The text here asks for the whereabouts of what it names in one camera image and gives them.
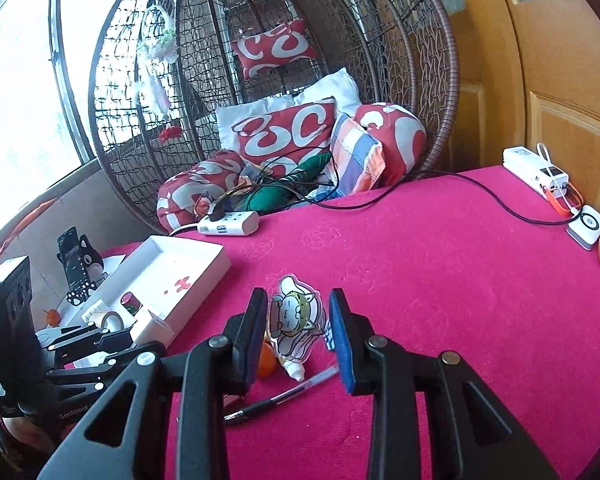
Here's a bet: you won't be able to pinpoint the person's left hand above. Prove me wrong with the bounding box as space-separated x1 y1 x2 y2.
5 412 56 461

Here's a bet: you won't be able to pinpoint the white dream catcher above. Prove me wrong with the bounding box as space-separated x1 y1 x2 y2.
135 5 181 141

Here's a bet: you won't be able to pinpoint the small red white cushion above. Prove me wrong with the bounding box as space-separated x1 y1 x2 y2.
231 19 318 80

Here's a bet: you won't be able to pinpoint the black smartphone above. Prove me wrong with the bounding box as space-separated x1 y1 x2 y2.
57 227 88 293

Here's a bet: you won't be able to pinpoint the small white box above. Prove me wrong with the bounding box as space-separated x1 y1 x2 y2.
130 309 175 348

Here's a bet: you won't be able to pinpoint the white power strip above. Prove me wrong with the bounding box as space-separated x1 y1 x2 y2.
196 211 259 237

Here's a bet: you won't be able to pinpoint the black pen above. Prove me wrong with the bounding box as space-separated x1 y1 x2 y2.
223 365 340 426

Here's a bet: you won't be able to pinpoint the red white bolster cushion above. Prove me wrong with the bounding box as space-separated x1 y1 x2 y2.
355 103 427 186
156 152 248 233

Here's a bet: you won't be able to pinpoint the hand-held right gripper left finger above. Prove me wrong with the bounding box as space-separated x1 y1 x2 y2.
36 287 269 480

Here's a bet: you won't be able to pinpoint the black cat phone stand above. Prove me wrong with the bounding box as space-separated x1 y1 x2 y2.
56 237 106 306

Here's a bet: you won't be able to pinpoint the orange cloth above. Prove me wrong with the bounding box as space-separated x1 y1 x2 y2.
0 200 58 266

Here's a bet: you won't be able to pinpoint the plaid cushion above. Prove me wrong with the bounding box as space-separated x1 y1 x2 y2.
329 112 385 196

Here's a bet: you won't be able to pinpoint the magenta tablecloth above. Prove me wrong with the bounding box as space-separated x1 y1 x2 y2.
100 165 600 480

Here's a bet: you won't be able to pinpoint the red white patterned cushions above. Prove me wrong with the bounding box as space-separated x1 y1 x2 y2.
215 67 363 153

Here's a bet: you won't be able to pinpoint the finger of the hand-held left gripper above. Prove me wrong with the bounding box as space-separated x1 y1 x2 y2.
36 324 133 355
45 341 167 387

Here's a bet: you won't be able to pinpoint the green cushion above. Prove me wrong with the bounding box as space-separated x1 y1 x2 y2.
240 152 333 211

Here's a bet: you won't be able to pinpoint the wicker hanging chair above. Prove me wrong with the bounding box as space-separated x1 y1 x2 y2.
87 0 461 233

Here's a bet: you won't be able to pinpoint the white wireless charger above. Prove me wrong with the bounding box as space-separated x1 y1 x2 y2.
566 205 600 251

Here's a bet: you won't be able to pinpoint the black cable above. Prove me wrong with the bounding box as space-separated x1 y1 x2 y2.
240 147 578 226

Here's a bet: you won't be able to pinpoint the white power bank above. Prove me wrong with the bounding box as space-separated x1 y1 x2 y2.
502 146 570 201

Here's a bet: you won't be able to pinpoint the window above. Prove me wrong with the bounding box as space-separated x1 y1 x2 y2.
0 0 151 241

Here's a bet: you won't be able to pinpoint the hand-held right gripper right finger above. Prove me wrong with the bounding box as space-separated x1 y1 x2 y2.
328 288 561 480

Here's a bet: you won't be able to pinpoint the yellow small bottle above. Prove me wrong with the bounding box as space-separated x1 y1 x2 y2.
277 355 306 383

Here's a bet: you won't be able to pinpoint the orange cable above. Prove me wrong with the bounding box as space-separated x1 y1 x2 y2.
545 182 586 220

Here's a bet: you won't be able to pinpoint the white tray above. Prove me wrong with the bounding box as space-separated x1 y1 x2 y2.
55 235 232 351

